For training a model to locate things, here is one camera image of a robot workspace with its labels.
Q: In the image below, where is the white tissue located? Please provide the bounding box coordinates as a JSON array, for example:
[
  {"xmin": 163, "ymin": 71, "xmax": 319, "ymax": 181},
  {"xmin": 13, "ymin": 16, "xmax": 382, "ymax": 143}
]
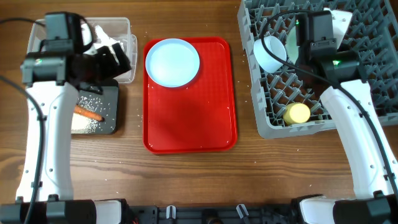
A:
[{"xmin": 85, "ymin": 25, "xmax": 124, "ymax": 55}]

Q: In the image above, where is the yellow plastic cup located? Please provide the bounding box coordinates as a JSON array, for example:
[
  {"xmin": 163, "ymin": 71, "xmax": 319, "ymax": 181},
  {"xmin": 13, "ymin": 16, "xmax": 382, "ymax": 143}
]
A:
[{"xmin": 283, "ymin": 103, "xmax": 311, "ymax": 125}]

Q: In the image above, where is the orange carrot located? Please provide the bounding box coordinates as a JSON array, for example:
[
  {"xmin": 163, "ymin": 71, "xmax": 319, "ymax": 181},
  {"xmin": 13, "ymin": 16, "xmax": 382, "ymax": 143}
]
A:
[{"xmin": 74, "ymin": 105, "xmax": 104, "ymax": 122}]

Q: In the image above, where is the pale green bowl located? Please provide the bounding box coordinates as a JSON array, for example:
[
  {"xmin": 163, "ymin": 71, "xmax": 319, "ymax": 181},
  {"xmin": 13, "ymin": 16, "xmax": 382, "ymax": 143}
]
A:
[{"xmin": 285, "ymin": 28, "xmax": 299, "ymax": 64}]

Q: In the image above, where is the light blue bowl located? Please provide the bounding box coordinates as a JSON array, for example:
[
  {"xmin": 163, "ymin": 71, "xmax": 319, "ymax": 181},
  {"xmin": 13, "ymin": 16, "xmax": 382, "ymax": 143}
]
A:
[{"xmin": 252, "ymin": 35, "xmax": 288, "ymax": 74}]

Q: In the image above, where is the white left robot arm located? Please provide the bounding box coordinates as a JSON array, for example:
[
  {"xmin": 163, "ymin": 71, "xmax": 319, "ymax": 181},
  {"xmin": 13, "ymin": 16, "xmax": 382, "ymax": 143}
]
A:
[{"xmin": 1, "ymin": 12, "xmax": 135, "ymax": 223}]

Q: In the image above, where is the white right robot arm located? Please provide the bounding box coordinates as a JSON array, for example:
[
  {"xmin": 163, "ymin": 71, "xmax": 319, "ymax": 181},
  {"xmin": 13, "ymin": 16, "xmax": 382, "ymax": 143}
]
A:
[{"xmin": 295, "ymin": 11, "xmax": 397, "ymax": 223}]

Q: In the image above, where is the black waste tray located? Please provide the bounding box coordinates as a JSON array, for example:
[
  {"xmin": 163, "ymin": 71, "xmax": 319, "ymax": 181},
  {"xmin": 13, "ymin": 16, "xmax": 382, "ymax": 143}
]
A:
[{"xmin": 78, "ymin": 79, "xmax": 119, "ymax": 134}]

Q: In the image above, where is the grey dishwasher rack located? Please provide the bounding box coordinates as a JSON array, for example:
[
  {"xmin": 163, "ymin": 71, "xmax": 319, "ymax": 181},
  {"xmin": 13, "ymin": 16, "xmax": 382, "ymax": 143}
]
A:
[{"xmin": 237, "ymin": 1, "xmax": 397, "ymax": 139}]

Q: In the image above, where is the clear plastic bin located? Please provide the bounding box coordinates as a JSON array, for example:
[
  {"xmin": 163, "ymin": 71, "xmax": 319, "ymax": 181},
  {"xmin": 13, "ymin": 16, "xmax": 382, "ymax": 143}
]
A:
[{"xmin": 26, "ymin": 17, "xmax": 138, "ymax": 84}]

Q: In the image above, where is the light blue plate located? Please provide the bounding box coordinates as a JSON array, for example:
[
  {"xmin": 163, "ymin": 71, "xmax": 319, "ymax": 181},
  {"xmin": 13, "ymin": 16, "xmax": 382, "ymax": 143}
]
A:
[{"xmin": 145, "ymin": 39, "xmax": 200, "ymax": 88}]

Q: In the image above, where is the white rice pile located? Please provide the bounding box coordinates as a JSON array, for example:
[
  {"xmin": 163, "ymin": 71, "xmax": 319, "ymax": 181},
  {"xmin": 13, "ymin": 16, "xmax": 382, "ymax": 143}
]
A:
[{"xmin": 72, "ymin": 95, "xmax": 102, "ymax": 134}]

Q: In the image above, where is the red serving tray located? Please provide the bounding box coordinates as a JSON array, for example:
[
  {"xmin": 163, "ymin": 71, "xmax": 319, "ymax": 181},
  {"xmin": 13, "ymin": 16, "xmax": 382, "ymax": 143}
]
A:
[{"xmin": 142, "ymin": 37, "xmax": 238, "ymax": 154}]

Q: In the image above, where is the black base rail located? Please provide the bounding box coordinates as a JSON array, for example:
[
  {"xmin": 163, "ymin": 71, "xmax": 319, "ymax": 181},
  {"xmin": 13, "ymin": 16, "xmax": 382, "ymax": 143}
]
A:
[{"xmin": 130, "ymin": 204, "xmax": 299, "ymax": 224}]

